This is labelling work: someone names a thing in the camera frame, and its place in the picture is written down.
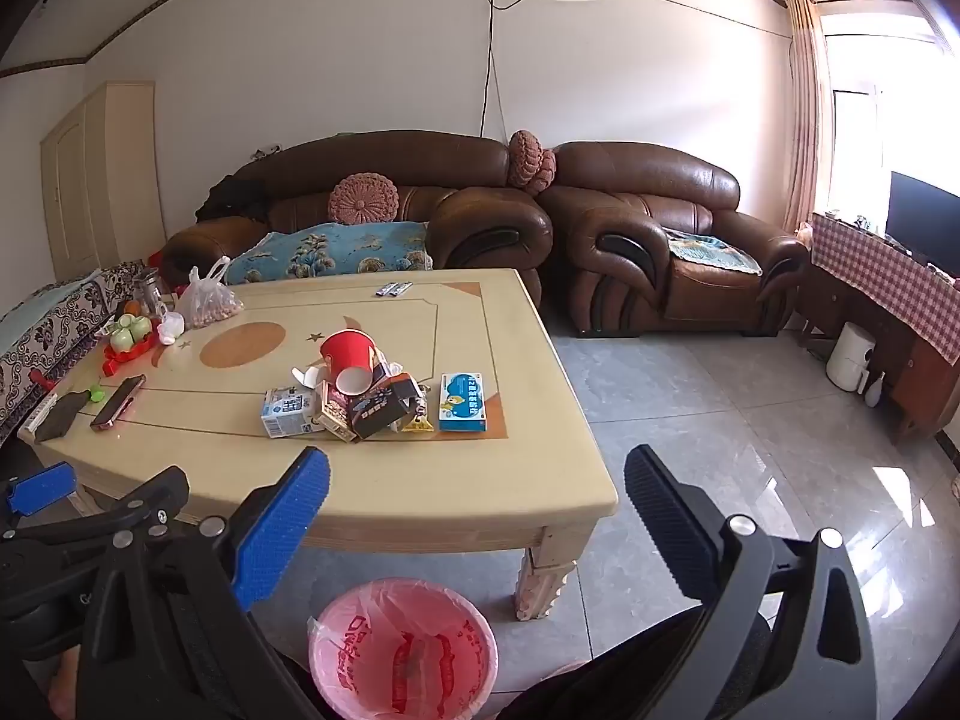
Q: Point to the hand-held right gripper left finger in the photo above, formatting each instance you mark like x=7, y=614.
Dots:
x=285, y=532

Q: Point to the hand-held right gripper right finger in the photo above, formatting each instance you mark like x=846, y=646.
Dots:
x=664, y=525

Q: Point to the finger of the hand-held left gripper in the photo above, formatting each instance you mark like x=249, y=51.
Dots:
x=41, y=489
x=142, y=491

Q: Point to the white and blue milk carton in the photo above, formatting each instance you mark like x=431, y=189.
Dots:
x=285, y=412

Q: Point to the gold and red card box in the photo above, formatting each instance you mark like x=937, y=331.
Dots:
x=334, y=416

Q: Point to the dark and white cardboard box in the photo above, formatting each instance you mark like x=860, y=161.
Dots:
x=379, y=412

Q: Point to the white paper piece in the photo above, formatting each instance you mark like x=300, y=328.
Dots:
x=304, y=379

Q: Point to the red paper cup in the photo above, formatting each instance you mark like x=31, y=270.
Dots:
x=352, y=382

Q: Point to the waste bin with pink liner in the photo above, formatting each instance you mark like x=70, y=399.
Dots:
x=405, y=652

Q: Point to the yellow snack wrapper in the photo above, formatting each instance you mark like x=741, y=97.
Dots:
x=420, y=420

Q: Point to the red paper bucket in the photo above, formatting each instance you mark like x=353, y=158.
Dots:
x=345, y=351

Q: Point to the blue and white medicine box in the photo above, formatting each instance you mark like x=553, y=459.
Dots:
x=461, y=405

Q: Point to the person's left forearm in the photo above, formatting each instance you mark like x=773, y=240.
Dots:
x=64, y=690

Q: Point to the flat white object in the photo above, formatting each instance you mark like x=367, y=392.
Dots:
x=34, y=420

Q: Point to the flat black object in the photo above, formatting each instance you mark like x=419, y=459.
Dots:
x=64, y=416

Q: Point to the beige wooden coffee table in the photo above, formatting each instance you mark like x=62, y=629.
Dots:
x=225, y=465

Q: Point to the smartphone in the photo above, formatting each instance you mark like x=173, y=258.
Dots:
x=116, y=405

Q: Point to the red plastic tray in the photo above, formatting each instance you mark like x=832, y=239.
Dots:
x=139, y=352

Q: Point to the patterned couch cover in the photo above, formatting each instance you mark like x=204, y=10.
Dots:
x=45, y=330

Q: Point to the small crumpled white plastic bag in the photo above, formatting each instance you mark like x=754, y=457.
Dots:
x=171, y=326

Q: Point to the clear plastic bag of nuts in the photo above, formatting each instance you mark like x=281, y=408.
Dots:
x=214, y=307

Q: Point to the glass jar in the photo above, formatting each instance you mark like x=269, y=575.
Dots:
x=150, y=292

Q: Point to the small white bottle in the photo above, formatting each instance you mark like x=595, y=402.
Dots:
x=874, y=391

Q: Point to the white round appliance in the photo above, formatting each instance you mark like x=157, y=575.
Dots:
x=849, y=356

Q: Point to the small dark blue sachet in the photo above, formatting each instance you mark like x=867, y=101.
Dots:
x=403, y=288
x=385, y=289

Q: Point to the blue seat mat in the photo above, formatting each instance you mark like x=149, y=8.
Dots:
x=712, y=251

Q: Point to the blue patterned cushion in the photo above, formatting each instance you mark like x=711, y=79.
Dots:
x=322, y=251

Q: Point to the brown wooden cabinet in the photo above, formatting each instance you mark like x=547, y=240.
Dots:
x=922, y=382

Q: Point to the black clothes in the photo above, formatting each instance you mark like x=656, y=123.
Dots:
x=232, y=199

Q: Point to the red checkered tablecloth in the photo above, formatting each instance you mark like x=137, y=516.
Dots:
x=885, y=277

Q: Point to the pink round cushion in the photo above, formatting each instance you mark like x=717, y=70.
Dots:
x=547, y=172
x=523, y=157
x=364, y=199

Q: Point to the brown leather armchair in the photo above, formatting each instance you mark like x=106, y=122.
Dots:
x=637, y=180

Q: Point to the brown leather sofa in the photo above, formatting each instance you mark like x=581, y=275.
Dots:
x=420, y=157

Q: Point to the black monitor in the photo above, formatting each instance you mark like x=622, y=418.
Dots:
x=922, y=217

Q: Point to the window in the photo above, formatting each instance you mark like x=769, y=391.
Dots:
x=855, y=150

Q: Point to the beige curtain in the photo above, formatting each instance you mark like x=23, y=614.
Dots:
x=806, y=127

